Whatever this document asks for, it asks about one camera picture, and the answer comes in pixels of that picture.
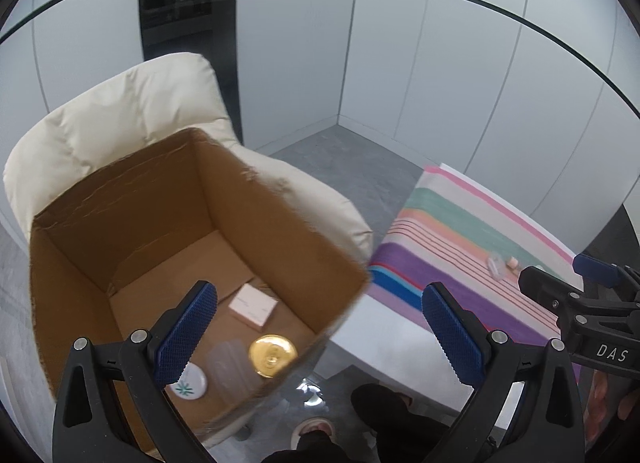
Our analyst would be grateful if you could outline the pink slipper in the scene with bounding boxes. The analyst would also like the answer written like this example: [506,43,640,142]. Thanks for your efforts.
[291,417,336,444]

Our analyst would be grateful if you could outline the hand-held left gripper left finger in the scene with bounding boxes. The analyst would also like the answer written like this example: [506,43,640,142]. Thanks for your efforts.
[52,280,218,463]

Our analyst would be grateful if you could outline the white round case green print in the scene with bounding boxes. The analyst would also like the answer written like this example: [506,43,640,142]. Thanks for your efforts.
[167,362,208,401]

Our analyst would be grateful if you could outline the dark glass cabinet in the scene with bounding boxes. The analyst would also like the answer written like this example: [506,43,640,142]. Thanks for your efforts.
[140,0,243,144]

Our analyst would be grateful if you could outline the gold lid can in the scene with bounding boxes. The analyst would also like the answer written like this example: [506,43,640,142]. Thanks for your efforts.
[248,334,299,379]

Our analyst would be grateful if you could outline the small white carton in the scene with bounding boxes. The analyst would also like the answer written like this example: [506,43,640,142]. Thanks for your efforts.
[229,284,278,329]

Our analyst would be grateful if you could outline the striped colourful cloth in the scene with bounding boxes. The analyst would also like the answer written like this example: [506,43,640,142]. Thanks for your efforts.
[369,164,583,384]

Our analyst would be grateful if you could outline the translucent plastic container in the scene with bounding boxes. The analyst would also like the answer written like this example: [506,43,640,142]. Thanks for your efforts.
[207,338,263,401]

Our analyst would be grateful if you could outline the chrome chair base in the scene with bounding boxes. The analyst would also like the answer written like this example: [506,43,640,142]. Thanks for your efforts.
[295,375,328,406]

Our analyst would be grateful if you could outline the cream padded chair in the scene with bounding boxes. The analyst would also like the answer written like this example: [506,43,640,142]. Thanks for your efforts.
[4,52,373,449]

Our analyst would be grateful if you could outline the cardboard box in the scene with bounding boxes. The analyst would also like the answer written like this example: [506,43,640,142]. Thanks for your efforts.
[29,127,372,449]

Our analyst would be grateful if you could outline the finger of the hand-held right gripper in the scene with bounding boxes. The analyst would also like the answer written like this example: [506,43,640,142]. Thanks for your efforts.
[572,253,640,304]
[517,265,587,317]

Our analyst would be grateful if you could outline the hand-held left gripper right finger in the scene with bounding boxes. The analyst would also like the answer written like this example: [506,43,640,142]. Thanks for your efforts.
[421,282,586,463]

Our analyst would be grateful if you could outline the person's black pants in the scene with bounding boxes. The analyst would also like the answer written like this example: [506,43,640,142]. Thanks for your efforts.
[260,383,496,463]

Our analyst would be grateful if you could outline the person's right hand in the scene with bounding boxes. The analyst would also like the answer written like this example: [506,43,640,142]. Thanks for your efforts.
[585,370,640,446]

